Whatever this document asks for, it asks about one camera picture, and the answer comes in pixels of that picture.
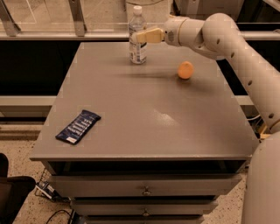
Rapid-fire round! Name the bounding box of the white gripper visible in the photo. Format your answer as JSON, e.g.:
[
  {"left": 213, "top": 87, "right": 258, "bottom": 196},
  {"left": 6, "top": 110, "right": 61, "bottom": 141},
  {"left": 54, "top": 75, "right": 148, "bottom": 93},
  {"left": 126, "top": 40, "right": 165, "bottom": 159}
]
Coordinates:
[{"left": 132, "top": 17, "right": 189, "bottom": 46}]

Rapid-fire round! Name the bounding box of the clear plastic water bottle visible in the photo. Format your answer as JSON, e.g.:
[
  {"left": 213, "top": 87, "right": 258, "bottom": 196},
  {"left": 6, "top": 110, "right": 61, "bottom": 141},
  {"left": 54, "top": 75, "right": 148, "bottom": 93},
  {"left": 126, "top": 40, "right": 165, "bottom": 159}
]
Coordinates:
[{"left": 129, "top": 5, "right": 147, "bottom": 64}]

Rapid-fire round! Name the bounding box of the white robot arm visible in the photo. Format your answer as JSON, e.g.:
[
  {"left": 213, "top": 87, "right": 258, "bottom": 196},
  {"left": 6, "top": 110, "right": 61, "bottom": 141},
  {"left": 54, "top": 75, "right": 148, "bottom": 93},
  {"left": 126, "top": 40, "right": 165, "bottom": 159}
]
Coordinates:
[{"left": 132, "top": 13, "right": 280, "bottom": 224}]

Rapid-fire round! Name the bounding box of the blue rxbar blueberry wrapper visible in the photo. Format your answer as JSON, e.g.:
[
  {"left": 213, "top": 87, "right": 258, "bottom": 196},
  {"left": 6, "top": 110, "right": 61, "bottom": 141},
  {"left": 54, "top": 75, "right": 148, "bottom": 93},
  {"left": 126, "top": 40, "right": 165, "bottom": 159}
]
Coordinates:
[{"left": 55, "top": 109, "right": 102, "bottom": 145}]

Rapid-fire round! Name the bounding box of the orange fruit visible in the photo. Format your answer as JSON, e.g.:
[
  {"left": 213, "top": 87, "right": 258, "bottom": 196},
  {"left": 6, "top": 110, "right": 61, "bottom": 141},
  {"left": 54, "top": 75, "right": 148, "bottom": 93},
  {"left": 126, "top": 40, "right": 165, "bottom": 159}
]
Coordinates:
[{"left": 178, "top": 61, "right": 194, "bottom": 80}]

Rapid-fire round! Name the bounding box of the grey drawer cabinet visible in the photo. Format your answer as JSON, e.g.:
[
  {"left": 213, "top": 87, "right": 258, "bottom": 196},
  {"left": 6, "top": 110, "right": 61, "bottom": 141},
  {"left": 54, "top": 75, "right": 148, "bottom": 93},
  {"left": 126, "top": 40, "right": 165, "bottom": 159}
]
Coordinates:
[{"left": 29, "top": 41, "right": 261, "bottom": 224}]

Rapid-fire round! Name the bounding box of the metal glass railing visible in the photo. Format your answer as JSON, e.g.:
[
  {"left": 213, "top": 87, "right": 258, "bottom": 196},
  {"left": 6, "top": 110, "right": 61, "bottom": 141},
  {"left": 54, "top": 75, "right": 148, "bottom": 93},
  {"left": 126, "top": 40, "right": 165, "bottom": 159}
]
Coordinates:
[{"left": 0, "top": 0, "right": 279, "bottom": 40}]

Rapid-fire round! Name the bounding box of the top grey drawer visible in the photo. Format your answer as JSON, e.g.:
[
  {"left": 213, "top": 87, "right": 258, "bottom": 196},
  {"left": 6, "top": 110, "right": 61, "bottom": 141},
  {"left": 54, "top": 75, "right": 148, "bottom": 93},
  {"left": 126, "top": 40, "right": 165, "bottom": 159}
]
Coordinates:
[{"left": 48, "top": 174, "right": 242, "bottom": 198}]

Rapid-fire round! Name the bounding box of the grey drawer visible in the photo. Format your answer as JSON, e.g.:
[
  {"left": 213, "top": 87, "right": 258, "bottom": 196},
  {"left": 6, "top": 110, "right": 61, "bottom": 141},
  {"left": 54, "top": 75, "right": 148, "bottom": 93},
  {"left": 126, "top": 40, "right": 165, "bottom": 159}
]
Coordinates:
[
  {"left": 48, "top": 174, "right": 242, "bottom": 198},
  {"left": 71, "top": 198, "right": 218, "bottom": 216},
  {"left": 86, "top": 216, "right": 204, "bottom": 224}
]

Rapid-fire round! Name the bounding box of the middle grey drawer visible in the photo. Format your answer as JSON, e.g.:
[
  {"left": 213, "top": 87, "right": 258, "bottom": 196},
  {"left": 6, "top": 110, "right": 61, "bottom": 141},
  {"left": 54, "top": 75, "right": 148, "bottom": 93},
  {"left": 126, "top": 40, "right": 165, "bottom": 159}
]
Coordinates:
[{"left": 71, "top": 198, "right": 218, "bottom": 216}]

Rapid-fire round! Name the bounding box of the blue white power strip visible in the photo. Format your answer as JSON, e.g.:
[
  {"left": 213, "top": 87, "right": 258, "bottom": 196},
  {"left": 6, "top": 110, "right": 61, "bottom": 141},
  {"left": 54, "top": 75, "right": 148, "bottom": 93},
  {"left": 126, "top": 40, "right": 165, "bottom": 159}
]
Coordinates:
[{"left": 36, "top": 181, "right": 58, "bottom": 200}]

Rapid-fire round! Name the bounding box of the bottom grey drawer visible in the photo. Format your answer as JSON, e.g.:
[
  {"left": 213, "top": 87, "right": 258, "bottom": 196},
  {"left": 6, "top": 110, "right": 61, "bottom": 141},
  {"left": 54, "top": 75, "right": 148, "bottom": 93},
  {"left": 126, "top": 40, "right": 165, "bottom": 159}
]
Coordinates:
[{"left": 86, "top": 216, "right": 204, "bottom": 224}]

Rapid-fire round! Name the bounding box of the black office chair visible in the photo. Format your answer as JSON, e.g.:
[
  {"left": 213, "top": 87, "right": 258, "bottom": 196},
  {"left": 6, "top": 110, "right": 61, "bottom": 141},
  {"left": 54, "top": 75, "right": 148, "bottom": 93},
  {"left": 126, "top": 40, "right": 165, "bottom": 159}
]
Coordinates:
[{"left": 0, "top": 153, "right": 36, "bottom": 224}]

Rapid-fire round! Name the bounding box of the yellow wooden frame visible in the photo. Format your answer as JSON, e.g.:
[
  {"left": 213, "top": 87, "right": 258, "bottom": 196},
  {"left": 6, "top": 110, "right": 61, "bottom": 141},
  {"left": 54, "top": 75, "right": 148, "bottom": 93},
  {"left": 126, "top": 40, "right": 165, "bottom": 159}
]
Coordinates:
[{"left": 258, "top": 123, "right": 270, "bottom": 140}]

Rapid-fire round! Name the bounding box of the black floor cable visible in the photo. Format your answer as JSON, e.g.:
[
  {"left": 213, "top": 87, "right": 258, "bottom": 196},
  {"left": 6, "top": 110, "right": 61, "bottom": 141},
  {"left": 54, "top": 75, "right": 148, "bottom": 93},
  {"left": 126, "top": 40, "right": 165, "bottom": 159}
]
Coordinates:
[{"left": 45, "top": 208, "right": 77, "bottom": 224}]

